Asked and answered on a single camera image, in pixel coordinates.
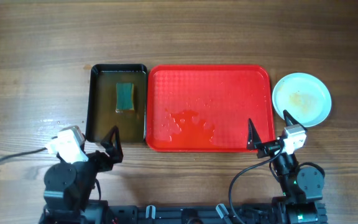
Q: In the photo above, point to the green yellow sponge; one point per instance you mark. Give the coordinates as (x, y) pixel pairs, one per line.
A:
(124, 97)

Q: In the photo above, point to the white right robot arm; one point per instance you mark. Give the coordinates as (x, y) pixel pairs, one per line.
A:
(301, 183)

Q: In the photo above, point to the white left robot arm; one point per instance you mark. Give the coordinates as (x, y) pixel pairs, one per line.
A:
(69, 183)

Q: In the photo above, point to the light blue plate top right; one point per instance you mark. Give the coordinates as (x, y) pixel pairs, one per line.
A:
(304, 96)

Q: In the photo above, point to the red serving tray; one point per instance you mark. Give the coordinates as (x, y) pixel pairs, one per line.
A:
(206, 108)

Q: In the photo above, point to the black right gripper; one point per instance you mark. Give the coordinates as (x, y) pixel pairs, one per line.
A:
(255, 142)

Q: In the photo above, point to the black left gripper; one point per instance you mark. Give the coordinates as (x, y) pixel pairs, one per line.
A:
(104, 163)

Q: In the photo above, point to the black water tray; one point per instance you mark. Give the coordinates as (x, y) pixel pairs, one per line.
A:
(102, 114)

